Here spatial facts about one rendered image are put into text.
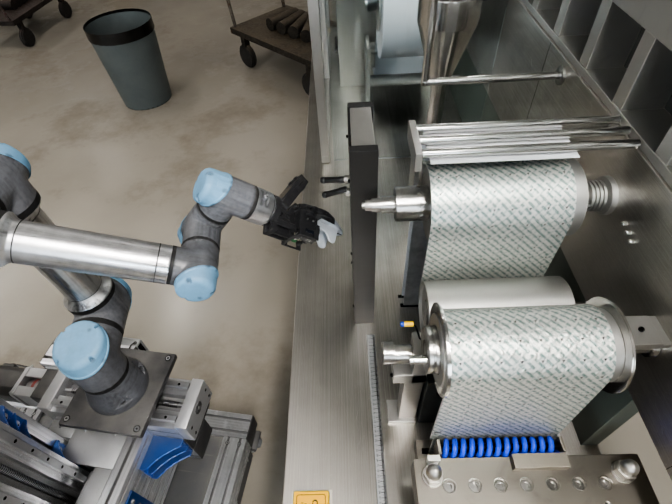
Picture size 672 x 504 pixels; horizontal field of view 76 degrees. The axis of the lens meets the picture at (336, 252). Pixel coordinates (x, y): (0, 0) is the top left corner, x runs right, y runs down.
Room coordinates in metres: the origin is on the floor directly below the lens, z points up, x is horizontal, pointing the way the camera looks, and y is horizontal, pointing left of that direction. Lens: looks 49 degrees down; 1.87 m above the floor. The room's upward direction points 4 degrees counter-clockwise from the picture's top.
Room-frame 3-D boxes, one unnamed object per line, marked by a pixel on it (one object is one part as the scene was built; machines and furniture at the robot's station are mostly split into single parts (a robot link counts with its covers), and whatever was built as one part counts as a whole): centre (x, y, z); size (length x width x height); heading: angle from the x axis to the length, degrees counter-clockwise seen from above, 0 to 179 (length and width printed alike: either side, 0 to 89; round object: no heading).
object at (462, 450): (0.24, -0.27, 1.03); 0.21 x 0.04 x 0.03; 87
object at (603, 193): (0.57, -0.46, 1.34); 0.07 x 0.07 x 0.07; 87
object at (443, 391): (0.33, -0.15, 1.25); 0.15 x 0.01 x 0.15; 177
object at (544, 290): (0.44, -0.28, 1.18); 0.26 x 0.12 x 0.12; 87
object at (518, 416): (0.26, -0.27, 1.11); 0.23 x 0.01 x 0.18; 87
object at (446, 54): (1.04, -0.30, 1.19); 0.14 x 0.14 x 0.57
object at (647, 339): (0.32, -0.45, 1.28); 0.06 x 0.05 x 0.02; 87
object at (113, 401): (0.52, 0.59, 0.87); 0.15 x 0.15 x 0.10
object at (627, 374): (0.32, -0.41, 1.25); 0.15 x 0.01 x 0.15; 177
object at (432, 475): (0.20, -0.14, 1.05); 0.04 x 0.04 x 0.04
